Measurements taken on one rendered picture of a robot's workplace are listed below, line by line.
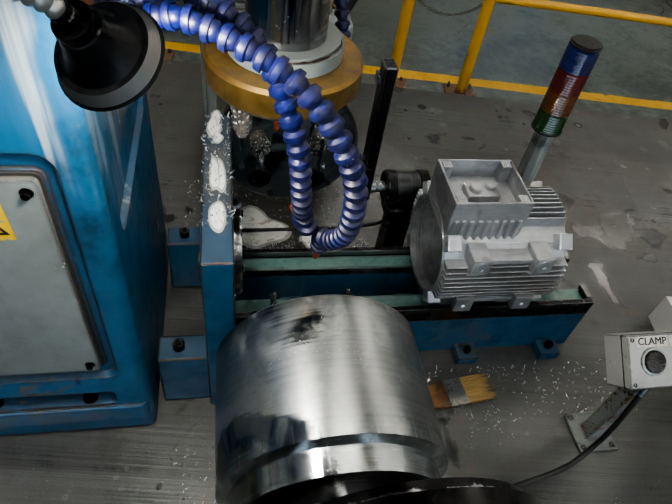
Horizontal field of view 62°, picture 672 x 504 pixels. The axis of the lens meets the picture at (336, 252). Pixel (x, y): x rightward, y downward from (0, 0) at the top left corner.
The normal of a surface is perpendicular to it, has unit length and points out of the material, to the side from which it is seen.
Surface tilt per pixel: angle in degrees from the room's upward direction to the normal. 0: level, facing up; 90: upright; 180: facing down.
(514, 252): 0
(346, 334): 5
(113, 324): 90
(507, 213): 90
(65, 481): 0
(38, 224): 90
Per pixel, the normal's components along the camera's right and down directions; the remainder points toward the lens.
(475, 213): 0.14, 0.74
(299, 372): -0.17, -0.64
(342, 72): 0.12, -0.67
